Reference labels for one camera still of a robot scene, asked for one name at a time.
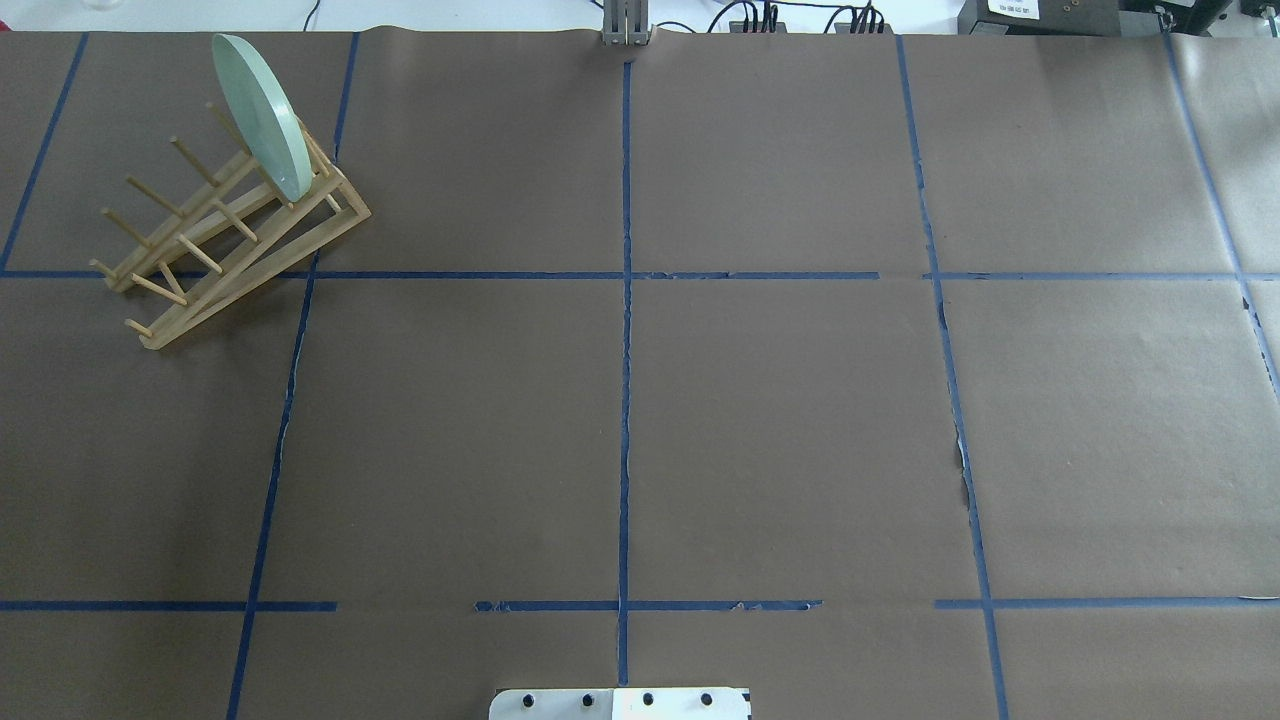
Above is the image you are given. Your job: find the wooden dish rack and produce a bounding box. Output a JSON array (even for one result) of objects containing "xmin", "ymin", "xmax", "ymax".
[{"xmin": 90, "ymin": 102, "xmax": 372, "ymax": 350}]

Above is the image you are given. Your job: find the light green ceramic plate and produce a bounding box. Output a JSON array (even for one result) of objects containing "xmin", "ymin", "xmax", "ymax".
[{"xmin": 211, "ymin": 35, "xmax": 314, "ymax": 202}]

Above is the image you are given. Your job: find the black usb hub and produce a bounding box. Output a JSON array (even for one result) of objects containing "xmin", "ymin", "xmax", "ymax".
[
  {"xmin": 824, "ymin": 1, "xmax": 893, "ymax": 35},
  {"xmin": 724, "ymin": 1, "xmax": 788, "ymax": 35}
]

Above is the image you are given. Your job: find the black usb hub right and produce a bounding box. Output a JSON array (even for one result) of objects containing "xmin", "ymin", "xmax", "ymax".
[{"xmin": 824, "ymin": 1, "xmax": 893, "ymax": 35}]

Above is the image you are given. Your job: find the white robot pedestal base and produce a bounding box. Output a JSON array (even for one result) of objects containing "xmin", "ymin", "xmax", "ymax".
[{"xmin": 488, "ymin": 687, "xmax": 753, "ymax": 719}]

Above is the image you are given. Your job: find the aluminium frame post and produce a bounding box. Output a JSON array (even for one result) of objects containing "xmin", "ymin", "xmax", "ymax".
[{"xmin": 595, "ymin": 0, "xmax": 653, "ymax": 47}]

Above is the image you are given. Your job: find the black box with label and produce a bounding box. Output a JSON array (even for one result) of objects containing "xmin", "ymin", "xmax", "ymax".
[{"xmin": 956, "ymin": 1, "xmax": 1178, "ymax": 37}]

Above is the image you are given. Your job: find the black usb hub left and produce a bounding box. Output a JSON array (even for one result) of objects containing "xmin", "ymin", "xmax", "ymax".
[{"xmin": 724, "ymin": 1, "xmax": 788, "ymax": 35}]

